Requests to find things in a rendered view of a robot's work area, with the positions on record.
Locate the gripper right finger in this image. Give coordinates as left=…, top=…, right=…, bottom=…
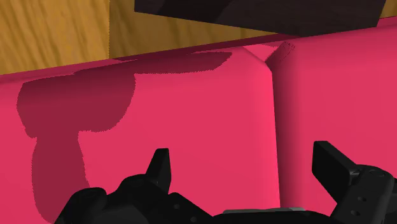
left=312, top=140, right=397, bottom=224

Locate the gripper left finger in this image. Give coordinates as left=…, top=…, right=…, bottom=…
left=53, top=148, right=215, bottom=224

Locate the pink sofa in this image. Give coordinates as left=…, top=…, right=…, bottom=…
left=0, top=17, right=397, bottom=224

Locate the dark robot stand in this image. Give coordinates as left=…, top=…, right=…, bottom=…
left=134, top=0, right=387, bottom=37

